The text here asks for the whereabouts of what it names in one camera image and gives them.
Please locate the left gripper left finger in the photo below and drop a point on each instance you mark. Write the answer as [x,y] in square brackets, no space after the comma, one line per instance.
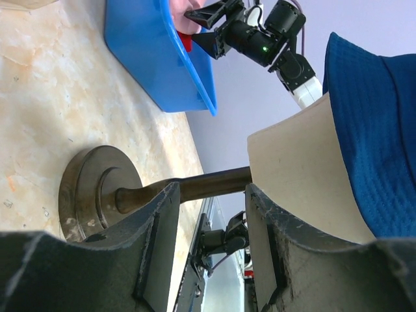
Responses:
[126,267]

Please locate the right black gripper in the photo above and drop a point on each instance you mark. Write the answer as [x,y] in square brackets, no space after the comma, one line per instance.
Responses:
[266,44]

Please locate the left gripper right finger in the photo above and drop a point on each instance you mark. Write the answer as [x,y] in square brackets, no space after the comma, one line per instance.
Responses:
[300,268]

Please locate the blue plastic bin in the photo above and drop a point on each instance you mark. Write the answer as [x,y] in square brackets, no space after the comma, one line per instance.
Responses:
[142,37]

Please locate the cream mannequin head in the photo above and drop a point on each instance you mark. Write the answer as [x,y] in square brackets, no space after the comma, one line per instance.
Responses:
[297,163]

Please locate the blue hat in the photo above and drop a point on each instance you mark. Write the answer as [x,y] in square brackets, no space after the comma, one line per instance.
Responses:
[373,105]

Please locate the red hat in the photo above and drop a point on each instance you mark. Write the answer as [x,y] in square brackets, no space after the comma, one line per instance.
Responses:
[186,40]

